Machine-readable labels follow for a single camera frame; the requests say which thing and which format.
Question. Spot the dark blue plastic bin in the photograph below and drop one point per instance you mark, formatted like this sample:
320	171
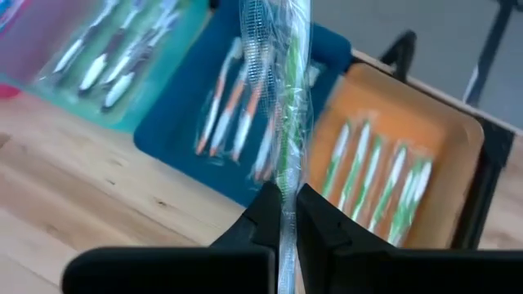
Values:
175	130

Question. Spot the orange plastic bin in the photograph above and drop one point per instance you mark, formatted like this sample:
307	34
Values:
408	114

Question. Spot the light teal plastic bin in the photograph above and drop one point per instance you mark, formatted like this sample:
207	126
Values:
171	81

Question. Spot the green toothbrush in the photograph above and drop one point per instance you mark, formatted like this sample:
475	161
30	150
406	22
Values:
292	122
339	151
423	179
372	167
408	192
394	171

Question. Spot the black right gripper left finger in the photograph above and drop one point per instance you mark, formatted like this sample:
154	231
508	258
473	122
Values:
261	220

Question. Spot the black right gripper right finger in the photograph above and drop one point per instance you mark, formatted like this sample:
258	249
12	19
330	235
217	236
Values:
323	237

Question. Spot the purple toothbrush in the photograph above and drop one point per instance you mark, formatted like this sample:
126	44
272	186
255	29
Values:
94	71

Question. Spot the white toothbrush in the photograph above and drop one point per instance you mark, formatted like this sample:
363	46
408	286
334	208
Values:
67	57
120	87
122	61

